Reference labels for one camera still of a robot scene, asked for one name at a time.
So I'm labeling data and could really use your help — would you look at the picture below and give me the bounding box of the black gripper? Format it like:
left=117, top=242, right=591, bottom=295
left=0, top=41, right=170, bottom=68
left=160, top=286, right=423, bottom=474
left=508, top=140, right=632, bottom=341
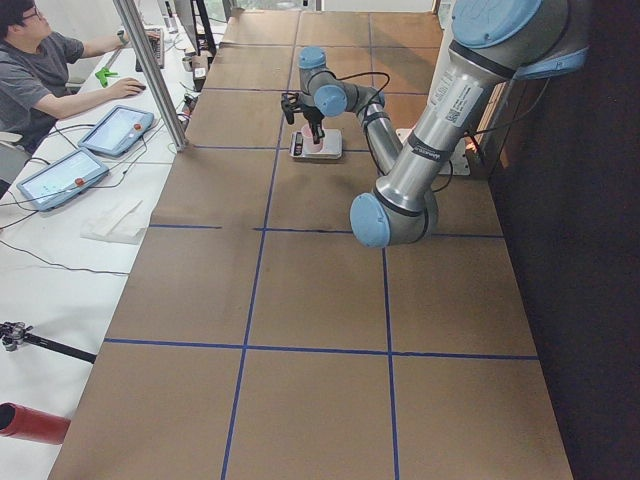
left=301, top=104, right=325, bottom=141

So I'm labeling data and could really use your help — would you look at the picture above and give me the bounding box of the pink plastic cup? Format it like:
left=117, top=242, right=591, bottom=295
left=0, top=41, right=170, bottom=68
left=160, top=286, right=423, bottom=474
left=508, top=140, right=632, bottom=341
left=301, top=126, right=324, bottom=154

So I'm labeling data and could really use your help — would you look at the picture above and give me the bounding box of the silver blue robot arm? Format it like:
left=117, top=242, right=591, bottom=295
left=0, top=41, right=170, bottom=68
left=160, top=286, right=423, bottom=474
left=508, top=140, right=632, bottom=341
left=296, top=0, right=592, bottom=248

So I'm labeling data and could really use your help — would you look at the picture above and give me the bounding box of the white digital kitchen scale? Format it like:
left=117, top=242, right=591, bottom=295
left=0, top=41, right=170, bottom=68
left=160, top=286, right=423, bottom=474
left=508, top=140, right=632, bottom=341
left=289, top=129, right=342, bottom=161

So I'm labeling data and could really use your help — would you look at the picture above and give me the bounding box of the black keyboard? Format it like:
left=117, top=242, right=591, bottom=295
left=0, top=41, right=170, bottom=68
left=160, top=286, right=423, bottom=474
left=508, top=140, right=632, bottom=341
left=145, top=27, right=165, bottom=69

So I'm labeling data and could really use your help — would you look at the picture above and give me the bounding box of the blue teach pendant far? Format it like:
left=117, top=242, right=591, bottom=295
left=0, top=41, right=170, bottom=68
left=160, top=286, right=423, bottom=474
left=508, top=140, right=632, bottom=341
left=78, top=105, right=155, bottom=158

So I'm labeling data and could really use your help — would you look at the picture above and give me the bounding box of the blue teach pendant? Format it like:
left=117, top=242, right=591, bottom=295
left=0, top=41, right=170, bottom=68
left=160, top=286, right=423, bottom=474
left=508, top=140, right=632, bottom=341
left=78, top=105, right=155, bottom=158
left=17, top=148, right=109, bottom=212

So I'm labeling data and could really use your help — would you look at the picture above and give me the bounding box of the white foam sheet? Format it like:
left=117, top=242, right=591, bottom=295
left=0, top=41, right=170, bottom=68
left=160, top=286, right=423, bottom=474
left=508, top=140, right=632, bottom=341
left=80, top=200, right=148, bottom=245

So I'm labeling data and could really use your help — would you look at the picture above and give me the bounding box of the green clamp tool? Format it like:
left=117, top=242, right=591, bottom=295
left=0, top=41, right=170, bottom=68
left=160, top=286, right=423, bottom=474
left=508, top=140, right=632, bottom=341
left=95, top=67, right=118, bottom=88

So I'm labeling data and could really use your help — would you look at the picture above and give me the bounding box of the blue teach pendant near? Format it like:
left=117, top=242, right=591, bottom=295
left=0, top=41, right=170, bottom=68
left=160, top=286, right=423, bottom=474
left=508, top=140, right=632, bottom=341
left=17, top=148, right=109, bottom=212

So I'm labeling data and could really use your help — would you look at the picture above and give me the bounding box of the seated person grey shirt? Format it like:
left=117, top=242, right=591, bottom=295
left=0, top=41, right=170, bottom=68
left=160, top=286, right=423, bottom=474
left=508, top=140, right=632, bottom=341
left=1, top=1, right=145, bottom=154

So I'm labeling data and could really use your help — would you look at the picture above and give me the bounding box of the black tripod leg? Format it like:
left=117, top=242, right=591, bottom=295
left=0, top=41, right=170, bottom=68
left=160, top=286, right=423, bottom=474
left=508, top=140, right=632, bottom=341
left=1, top=322, right=97, bottom=364

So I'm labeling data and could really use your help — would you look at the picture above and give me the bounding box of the red cylinder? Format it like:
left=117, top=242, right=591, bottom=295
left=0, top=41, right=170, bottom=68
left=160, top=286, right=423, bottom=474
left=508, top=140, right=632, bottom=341
left=1, top=402, right=71, bottom=445

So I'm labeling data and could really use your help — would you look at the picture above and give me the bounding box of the aluminium frame post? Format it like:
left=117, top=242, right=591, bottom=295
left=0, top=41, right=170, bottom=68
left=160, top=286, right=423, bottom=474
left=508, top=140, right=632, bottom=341
left=113, top=0, right=188, bottom=152

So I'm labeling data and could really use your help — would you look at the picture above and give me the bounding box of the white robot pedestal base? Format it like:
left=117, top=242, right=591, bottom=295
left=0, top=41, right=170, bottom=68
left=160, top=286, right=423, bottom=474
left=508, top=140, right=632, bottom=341
left=395, top=128, right=471, bottom=176

